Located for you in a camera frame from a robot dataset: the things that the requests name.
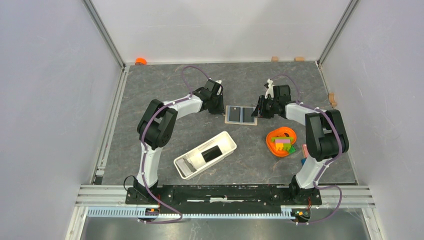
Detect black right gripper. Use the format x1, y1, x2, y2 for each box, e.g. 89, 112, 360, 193
251, 95, 279, 120

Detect black credit card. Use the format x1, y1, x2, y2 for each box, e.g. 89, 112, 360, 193
242, 107, 255, 124
201, 145, 223, 163
226, 105, 241, 123

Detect beige leather card holder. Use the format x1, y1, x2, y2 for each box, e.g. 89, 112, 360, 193
224, 105, 258, 126

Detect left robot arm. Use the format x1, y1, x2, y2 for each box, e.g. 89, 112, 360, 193
133, 78, 224, 204

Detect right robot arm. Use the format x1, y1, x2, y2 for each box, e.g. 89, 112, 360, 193
252, 83, 349, 204

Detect orange bowl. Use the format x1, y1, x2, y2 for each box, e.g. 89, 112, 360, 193
266, 126, 297, 158

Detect coloured toy blocks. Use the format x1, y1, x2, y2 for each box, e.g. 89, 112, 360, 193
269, 137, 296, 157

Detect white plastic tray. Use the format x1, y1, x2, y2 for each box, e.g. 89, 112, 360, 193
173, 131, 237, 180

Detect wooden block right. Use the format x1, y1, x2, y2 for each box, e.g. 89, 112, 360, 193
294, 56, 305, 62

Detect curved wooden piece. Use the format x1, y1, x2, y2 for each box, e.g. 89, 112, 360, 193
328, 92, 338, 108

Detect orange round cap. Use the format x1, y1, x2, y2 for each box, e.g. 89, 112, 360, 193
134, 57, 147, 66

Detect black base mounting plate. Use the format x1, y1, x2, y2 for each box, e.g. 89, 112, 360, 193
125, 184, 322, 214

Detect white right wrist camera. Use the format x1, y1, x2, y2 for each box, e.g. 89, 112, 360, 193
264, 78, 274, 99

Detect white toothed cable rail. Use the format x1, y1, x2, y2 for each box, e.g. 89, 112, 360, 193
87, 206, 295, 220

